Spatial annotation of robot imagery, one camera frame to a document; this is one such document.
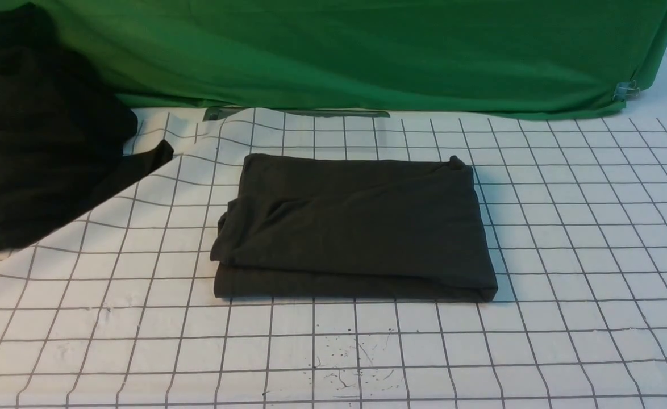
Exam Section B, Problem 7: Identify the gray long-sleeve top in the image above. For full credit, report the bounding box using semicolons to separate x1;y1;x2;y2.
210;153;499;303

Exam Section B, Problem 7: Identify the green backdrop cloth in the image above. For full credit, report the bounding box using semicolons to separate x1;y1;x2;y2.
0;1;667;120

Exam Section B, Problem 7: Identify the white grid table cloth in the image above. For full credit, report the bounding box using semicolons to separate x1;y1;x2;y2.
0;108;667;408

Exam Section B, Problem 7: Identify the black cloth pile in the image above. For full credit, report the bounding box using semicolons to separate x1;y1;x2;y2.
0;3;173;252

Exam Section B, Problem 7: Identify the metal binder clip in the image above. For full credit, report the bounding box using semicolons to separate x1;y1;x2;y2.
613;80;641;102

